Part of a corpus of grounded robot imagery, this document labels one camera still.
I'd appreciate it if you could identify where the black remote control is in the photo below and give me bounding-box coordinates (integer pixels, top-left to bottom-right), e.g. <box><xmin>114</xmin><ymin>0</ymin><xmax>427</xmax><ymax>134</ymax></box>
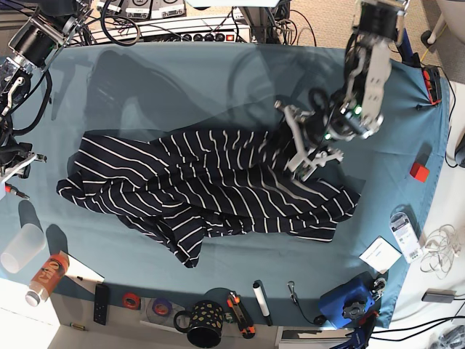
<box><xmin>93</xmin><ymin>284</ymin><xmax>110</xmax><ymax>326</ymax></box>

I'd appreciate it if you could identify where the white cable bundle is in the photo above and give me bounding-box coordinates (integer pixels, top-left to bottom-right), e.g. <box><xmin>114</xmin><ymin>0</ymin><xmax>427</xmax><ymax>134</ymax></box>
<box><xmin>419</xmin><ymin>224</ymin><xmax>463</xmax><ymax>280</ymax></box>

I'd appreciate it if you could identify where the orange tape roll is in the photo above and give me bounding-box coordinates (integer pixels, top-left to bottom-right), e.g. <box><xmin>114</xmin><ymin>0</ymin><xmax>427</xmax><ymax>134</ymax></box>
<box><xmin>122</xmin><ymin>292</ymin><xmax>141</xmax><ymax>310</ymax></box>

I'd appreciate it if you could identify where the white packaged item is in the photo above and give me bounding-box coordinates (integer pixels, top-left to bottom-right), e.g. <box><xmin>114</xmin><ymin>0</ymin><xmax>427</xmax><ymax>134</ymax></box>
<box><xmin>389</xmin><ymin>212</ymin><xmax>423</xmax><ymax>264</ymax></box>

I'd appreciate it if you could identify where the black power strip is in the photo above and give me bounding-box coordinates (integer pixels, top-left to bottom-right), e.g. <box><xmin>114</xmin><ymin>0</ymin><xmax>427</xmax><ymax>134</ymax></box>
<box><xmin>155</xmin><ymin>32</ymin><xmax>237</xmax><ymax>42</ymax></box>

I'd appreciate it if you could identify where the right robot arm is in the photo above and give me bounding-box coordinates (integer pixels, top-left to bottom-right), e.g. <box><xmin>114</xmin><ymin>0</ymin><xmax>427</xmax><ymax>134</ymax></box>
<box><xmin>1</xmin><ymin>0</ymin><xmax>92</xmax><ymax>187</ymax></box>

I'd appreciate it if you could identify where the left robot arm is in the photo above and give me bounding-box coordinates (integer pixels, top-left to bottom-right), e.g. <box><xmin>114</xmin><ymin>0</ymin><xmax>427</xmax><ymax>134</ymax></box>
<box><xmin>275</xmin><ymin>1</ymin><xmax>409</xmax><ymax>180</ymax></box>

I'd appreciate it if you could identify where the carabiner with black cord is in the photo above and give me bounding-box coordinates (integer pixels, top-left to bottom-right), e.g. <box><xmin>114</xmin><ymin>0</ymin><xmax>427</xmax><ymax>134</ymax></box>
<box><xmin>287</xmin><ymin>281</ymin><xmax>327</xmax><ymax>326</ymax></box>

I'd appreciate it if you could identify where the black mug yellow pattern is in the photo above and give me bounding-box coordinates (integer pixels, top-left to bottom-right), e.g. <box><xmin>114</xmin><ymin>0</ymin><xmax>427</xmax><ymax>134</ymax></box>
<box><xmin>174</xmin><ymin>300</ymin><xmax>225</xmax><ymax>348</ymax></box>

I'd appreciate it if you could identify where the orange black utility knife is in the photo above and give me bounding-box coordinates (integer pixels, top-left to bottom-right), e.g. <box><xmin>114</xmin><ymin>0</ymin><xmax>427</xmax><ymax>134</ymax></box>
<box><xmin>227</xmin><ymin>291</ymin><xmax>256</xmax><ymax>340</ymax></box>

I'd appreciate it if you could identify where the navy white striped t-shirt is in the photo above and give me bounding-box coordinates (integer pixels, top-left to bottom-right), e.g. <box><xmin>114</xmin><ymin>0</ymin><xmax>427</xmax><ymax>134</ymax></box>
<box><xmin>56</xmin><ymin>129</ymin><xmax>360</xmax><ymax>268</ymax></box>

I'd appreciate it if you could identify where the blue clamp device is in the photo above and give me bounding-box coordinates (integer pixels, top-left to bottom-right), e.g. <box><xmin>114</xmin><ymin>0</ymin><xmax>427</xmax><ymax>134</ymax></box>
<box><xmin>318</xmin><ymin>277</ymin><xmax>387</xmax><ymax>329</ymax></box>

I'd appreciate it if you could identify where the translucent plastic cup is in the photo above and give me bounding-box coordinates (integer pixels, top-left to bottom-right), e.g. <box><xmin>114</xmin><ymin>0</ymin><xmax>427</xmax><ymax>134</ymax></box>
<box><xmin>1</xmin><ymin>223</ymin><xmax>46</xmax><ymax>273</ymax></box>

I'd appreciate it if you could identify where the red black clamp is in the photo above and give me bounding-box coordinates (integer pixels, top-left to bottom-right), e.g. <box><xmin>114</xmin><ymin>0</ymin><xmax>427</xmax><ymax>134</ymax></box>
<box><xmin>421</xmin><ymin>65</ymin><xmax>442</xmax><ymax>105</ymax></box>

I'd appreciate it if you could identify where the white black marker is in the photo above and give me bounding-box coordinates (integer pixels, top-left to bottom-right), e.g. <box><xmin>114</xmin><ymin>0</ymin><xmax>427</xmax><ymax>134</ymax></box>
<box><xmin>252</xmin><ymin>281</ymin><xmax>273</xmax><ymax>326</ymax></box>

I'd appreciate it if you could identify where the purple tape roll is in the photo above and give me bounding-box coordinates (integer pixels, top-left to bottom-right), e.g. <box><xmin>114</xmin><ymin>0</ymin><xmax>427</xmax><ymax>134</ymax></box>
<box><xmin>152</xmin><ymin>298</ymin><xmax>172</xmax><ymax>317</ymax></box>

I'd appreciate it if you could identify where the orange label bottle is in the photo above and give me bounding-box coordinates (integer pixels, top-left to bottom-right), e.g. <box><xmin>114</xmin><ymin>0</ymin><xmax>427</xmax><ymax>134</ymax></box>
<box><xmin>25</xmin><ymin>252</ymin><xmax>69</xmax><ymax>307</ymax></box>

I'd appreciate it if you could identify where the white paper sheet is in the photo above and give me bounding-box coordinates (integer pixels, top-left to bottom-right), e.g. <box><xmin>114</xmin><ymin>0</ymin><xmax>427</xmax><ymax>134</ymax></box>
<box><xmin>60</xmin><ymin>251</ymin><xmax>105</xmax><ymax>282</ymax></box>

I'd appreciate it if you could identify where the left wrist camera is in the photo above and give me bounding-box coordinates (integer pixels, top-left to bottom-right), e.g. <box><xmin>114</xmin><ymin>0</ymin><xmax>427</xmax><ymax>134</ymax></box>
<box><xmin>294</xmin><ymin>161</ymin><xmax>317</xmax><ymax>182</ymax></box>

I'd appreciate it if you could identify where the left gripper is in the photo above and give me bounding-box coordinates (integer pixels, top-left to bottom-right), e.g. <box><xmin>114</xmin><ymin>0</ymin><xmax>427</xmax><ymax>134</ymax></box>
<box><xmin>274</xmin><ymin>100</ymin><xmax>344</xmax><ymax>171</ymax></box>

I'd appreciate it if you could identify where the orange screwdriver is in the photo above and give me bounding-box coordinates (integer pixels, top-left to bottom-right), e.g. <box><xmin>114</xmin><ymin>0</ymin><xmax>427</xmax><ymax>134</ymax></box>
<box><xmin>4</xmin><ymin>183</ymin><xmax>30</xmax><ymax>200</ymax></box>

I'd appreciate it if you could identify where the red cube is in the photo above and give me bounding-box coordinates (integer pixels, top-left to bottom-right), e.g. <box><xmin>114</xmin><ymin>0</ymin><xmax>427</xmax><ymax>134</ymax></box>
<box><xmin>410</xmin><ymin>162</ymin><xmax>429</xmax><ymax>182</ymax></box>

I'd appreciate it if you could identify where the teal table cloth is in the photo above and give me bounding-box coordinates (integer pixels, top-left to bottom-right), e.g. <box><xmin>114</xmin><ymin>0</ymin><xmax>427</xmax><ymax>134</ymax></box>
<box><xmin>1</xmin><ymin>42</ymin><xmax>449</xmax><ymax>326</ymax></box>

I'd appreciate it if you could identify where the white paper card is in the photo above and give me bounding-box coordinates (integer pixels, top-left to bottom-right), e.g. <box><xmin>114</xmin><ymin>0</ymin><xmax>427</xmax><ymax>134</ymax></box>
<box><xmin>359</xmin><ymin>236</ymin><xmax>401</xmax><ymax>274</ymax></box>

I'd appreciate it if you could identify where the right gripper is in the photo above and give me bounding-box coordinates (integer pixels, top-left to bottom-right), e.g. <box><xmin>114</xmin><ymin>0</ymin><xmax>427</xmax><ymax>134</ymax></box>
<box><xmin>1</xmin><ymin>142</ymin><xmax>47</xmax><ymax>184</ymax></box>

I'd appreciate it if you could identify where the grey adapter box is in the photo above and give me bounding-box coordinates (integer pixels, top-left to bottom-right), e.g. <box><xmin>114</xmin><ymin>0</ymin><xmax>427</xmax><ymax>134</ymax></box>
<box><xmin>421</xmin><ymin>289</ymin><xmax>456</xmax><ymax>304</ymax></box>

